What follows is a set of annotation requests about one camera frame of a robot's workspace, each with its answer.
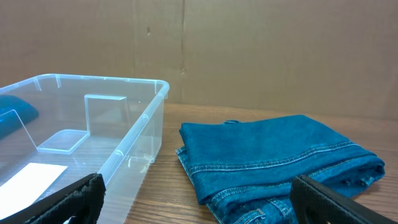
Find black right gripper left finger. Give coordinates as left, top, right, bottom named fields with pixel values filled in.
left=1, top=173, right=106, bottom=224

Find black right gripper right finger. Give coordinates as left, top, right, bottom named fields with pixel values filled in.
left=290, top=175, right=397, bottom=224

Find blue denim jeans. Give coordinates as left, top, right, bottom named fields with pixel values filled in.
left=177, top=115, right=385, bottom=223

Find blue sparkly fabric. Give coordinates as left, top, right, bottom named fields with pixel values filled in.
left=1, top=95, right=39, bottom=139

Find clear plastic storage bin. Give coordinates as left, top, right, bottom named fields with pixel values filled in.
left=1, top=74, right=169, bottom=223

